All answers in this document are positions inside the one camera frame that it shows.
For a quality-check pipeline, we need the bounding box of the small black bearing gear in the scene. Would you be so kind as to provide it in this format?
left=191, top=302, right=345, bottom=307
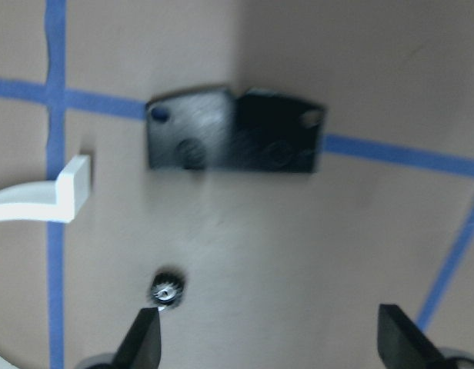
left=149, top=269, right=185, bottom=311

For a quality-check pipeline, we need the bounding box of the white curved half ring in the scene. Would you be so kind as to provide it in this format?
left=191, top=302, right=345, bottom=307
left=0, top=153, right=95, bottom=369

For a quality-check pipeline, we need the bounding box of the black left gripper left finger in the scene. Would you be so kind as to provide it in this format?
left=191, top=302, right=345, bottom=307
left=111, top=307, right=162, bottom=369

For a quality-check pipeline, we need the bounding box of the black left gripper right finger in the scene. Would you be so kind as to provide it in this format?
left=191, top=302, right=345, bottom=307
left=377, top=304, right=452, bottom=369

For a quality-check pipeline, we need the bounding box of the small black plastic part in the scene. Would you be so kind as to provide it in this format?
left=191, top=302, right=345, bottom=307
left=145, top=86, right=327, bottom=173

